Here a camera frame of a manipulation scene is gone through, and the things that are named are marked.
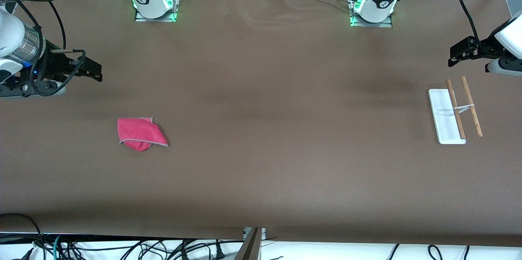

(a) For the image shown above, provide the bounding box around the pink microfibre towel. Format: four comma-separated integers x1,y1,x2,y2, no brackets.
117,116,169,152

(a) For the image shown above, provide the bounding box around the white rack with wooden rods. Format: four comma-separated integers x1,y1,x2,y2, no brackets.
427,76,484,145

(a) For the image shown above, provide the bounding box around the aluminium profile beam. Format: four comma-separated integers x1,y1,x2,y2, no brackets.
234,227,264,260

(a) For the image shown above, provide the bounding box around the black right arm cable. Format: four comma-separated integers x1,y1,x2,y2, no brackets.
16,0,86,98

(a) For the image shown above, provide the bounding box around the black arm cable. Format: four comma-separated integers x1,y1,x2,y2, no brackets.
456,0,490,53
16,0,86,98

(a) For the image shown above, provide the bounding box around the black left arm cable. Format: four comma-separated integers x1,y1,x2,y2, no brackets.
456,0,490,53

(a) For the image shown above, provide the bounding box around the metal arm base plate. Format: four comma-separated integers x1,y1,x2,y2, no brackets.
134,0,179,23
349,0,394,29

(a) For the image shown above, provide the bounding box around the black arched floor cable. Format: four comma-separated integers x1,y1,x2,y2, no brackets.
0,213,46,260

